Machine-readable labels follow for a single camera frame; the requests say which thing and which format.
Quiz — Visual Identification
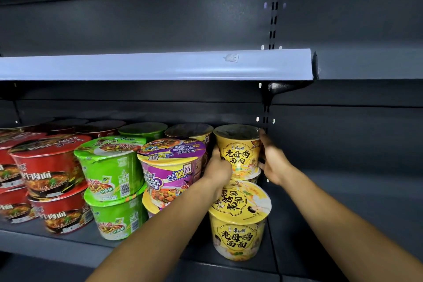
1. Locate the dark metal store shelving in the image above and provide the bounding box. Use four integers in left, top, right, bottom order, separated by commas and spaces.
0, 0, 423, 282

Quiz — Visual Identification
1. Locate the person's right hand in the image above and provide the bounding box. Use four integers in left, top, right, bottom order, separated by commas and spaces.
257, 129, 295, 187

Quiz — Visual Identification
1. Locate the green cup noodle bowl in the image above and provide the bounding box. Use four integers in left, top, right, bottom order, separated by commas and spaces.
74, 136, 147, 203
118, 122, 169, 143
83, 183, 148, 241

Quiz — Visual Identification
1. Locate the person's right forearm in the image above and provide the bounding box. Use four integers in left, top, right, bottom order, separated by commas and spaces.
279, 166, 423, 282

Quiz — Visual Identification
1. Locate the person's left hand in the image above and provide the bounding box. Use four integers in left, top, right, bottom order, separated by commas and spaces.
202, 145, 233, 204

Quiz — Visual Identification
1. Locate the person's left forearm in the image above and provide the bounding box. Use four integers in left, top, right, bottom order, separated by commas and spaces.
85, 176, 225, 282

